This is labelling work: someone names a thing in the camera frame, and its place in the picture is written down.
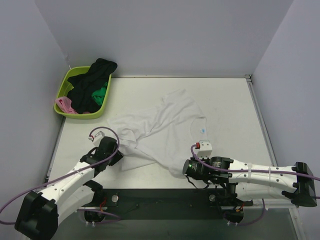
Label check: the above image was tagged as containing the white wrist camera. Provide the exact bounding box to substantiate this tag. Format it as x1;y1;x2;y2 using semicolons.
195;140;213;160
88;131;105;147

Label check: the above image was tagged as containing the white t shirt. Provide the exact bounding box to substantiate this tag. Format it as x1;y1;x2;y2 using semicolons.
107;89;208;177

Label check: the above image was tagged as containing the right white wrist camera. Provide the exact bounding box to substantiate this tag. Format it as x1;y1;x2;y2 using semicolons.
195;140;213;160

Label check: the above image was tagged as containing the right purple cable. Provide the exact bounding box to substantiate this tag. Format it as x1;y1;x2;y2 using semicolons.
191;143;320;181

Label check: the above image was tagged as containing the green t shirt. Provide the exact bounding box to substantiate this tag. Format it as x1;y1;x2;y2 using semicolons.
91;82;108;106

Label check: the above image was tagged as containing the lime green plastic basket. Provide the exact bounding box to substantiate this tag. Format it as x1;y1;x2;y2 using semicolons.
53;66;112;120

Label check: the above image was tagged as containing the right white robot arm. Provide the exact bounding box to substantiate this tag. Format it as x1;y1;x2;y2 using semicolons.
182;156;317;207

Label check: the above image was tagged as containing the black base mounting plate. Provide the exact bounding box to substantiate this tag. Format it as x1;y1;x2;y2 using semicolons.
84;188;253;222

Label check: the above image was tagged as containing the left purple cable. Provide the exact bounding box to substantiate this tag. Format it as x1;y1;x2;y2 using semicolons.
0;126;121;225

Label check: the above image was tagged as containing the purple cable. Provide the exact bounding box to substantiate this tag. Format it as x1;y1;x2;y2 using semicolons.
0;126;121;225
191;143;320;181

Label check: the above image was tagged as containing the black t shirt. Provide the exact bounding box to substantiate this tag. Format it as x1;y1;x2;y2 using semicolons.
67;58;118;114

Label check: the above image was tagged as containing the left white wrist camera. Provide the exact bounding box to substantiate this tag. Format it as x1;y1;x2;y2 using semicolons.
88;131;105;147

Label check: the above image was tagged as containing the pink t shirt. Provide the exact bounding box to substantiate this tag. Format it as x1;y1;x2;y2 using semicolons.
54;96;78;115

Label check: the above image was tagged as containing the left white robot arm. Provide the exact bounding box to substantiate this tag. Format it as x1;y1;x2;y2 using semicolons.
14;136;123;240

